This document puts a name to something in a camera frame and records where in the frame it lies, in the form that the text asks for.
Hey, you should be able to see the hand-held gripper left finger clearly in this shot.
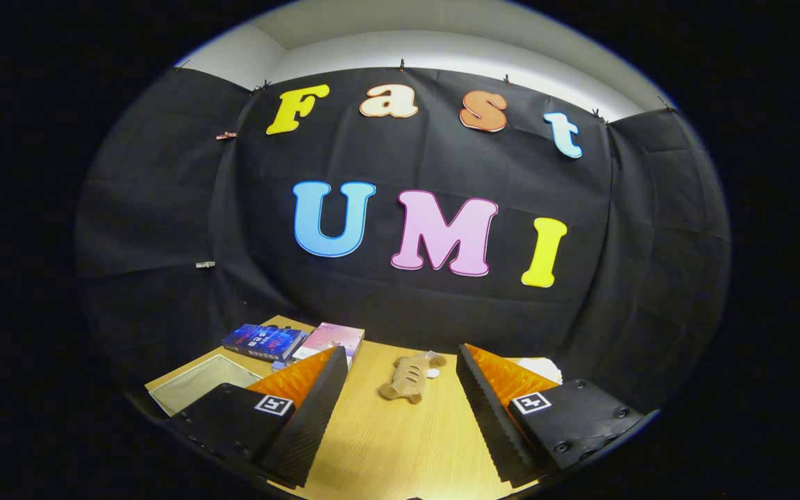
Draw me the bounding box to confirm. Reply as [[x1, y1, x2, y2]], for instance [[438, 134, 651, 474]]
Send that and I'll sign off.
[[166, 347, 349, 488]]

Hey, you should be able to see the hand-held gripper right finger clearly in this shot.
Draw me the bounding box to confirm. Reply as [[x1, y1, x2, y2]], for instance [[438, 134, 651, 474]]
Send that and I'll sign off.
[[457, 344, 659, 485]]

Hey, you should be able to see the pale green fabric storage box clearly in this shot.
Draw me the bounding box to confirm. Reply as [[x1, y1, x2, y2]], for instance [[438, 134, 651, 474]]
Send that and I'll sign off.
[[144, 353, 265, 417]]

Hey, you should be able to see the dark blue cover book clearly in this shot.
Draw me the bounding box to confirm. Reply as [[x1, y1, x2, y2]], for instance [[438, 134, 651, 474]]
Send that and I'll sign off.
[[222, 323, 309, 362]]

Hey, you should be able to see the pink cover book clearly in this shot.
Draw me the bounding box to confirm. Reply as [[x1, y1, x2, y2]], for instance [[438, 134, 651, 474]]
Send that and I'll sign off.
[[292, 322, 366, 362]]

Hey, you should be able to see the tan plush bread toy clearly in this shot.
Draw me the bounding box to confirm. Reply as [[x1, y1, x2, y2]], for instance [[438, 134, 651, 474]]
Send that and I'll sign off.
[[379, 351, 448, 404]]

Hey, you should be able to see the black backdrop cloth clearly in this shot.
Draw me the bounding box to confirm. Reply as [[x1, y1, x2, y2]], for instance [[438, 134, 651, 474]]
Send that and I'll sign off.
[[75, 66, 732, 414]]

